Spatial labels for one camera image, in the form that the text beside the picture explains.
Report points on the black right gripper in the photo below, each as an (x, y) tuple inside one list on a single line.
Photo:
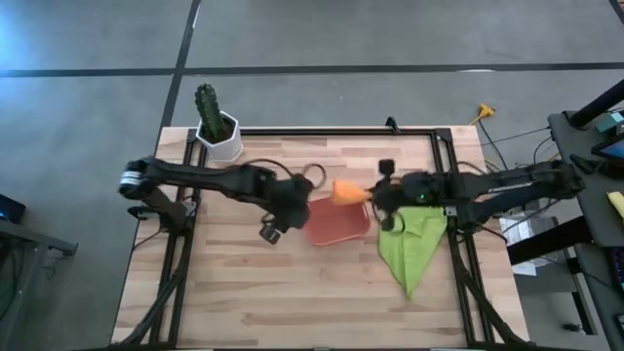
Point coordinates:
[(414, 191)]

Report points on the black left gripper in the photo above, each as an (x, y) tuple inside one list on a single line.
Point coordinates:
[(292, 202)]

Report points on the orange plastic basket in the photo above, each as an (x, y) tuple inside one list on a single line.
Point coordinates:
[(336, 224)]

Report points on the green microfiber towel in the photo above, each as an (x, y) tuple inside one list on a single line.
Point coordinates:
[(412, 244)]

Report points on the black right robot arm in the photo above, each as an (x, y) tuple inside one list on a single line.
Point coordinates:
[(512, 187)]

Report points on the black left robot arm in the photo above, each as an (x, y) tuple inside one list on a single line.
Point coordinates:
[(209, 178)]

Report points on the black table edge clamp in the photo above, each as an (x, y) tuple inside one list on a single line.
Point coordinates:
[(392, 125)]

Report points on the white hexagonal plant pot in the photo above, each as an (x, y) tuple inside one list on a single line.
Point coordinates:
[(226, 146)]

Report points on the green cactus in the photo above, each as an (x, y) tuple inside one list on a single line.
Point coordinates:
[(209, 112)]

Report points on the clear plastic box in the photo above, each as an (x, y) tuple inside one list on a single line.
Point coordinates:
[(529, 231)]

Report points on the dark grey side desk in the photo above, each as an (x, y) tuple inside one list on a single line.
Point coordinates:
[(585, 205)]

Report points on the black tablet screen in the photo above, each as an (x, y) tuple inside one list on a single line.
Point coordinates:
[(609, 148)]

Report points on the black desk pole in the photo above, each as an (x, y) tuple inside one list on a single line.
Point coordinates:
[(597, 105)]

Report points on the teal small box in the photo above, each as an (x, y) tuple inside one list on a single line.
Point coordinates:
[(609, 122)]

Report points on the grey metal side table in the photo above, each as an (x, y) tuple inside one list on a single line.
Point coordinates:
[(29, 273)]

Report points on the black device with blue light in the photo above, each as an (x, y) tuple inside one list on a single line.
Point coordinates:
[(11, 208)]

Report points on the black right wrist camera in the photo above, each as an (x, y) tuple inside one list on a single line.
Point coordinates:
[(387, 167)]

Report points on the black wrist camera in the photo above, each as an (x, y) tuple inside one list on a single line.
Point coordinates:
[(387, 167), (270, 234)]

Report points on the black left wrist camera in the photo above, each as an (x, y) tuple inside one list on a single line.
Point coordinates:
[(270, 234)]

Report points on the black aluminium table frame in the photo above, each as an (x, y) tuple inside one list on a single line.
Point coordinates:
[(443, 273)]

